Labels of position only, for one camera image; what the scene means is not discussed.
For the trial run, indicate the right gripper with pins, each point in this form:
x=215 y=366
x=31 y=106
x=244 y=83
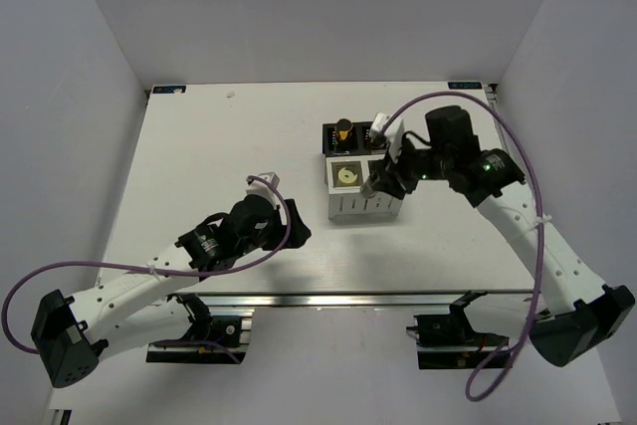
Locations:
x=386 y=180

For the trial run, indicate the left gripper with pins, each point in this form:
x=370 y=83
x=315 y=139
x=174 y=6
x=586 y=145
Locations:
x=299 y=231

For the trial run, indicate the white squeeze bottle yellow cap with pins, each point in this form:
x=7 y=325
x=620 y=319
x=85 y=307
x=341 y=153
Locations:
x=346 y=176

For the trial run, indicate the tall dark sauce bottle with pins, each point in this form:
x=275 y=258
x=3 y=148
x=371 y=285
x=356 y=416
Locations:
x=343 y=136

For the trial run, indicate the spice jar black lid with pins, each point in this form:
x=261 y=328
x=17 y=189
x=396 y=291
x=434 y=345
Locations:
x=370 y=187

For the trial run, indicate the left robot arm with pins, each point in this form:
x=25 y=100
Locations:
x=74 y=334

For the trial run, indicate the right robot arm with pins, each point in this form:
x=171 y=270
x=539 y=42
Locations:
x=582 y=309

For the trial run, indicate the black metal organizer rack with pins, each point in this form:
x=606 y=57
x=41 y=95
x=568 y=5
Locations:
x=360 y=140

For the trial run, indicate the white metal organizer rack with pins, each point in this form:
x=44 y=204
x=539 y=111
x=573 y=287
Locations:
x=345 y=203

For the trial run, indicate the XDOF logo sticker right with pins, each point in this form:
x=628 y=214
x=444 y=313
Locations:
x=464 y=86

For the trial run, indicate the xdof logo sticker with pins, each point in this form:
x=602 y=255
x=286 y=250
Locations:
x=169 y=90
x=464 y=86

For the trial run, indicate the XDOF logo sticker left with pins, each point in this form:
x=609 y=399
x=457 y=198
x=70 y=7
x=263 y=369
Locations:
x=169 y=90

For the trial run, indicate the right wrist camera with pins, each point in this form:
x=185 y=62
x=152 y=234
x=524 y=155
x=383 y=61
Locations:
x=386 y=133

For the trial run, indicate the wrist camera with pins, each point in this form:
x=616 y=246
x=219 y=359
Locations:
x=265 y=185
x=386 y=133

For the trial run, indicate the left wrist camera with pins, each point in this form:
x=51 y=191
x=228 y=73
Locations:
x=265 y=185

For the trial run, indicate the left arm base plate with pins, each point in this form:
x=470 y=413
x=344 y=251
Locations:
x=226 y=342

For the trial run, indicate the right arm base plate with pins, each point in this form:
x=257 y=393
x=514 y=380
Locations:
x=448 y=342

